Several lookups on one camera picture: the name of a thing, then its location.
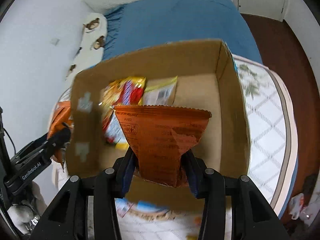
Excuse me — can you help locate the small orange snack packet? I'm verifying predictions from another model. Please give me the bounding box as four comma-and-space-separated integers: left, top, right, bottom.
47, 100, 74, 170

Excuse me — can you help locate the orange snack bag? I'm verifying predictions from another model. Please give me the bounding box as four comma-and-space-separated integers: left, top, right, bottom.
113, 105, 212, 187

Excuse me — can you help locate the white patterned quilt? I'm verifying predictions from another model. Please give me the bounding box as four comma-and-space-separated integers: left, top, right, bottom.
53, 53, 298, 239

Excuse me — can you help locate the red yellow noodle packet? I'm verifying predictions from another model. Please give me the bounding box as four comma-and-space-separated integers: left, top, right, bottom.
99, 76, 146, 150

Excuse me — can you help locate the bear print long pillow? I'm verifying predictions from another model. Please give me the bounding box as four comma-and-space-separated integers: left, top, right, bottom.
66, 12, 107, 80

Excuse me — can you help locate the litter on floor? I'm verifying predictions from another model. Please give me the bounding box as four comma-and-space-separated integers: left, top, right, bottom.
287, 174, 320, 228

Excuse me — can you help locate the clear yellow-edged snack packet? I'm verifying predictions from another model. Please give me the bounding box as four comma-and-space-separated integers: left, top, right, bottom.
142, 76, 178, 106

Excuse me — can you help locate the cardboard box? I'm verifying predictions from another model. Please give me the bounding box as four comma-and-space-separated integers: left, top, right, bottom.
65, 38, 251, 213

